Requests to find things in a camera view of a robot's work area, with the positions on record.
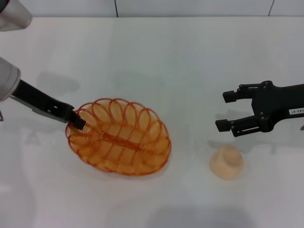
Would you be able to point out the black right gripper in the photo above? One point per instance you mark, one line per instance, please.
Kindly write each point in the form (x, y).
(275, 104)

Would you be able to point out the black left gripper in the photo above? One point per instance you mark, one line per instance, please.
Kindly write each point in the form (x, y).
(40, 102)

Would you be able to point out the beige swirl bread bun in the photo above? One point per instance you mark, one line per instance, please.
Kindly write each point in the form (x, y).
(226, 164)

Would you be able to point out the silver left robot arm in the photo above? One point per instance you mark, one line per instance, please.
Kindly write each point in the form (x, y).
(7, 80)

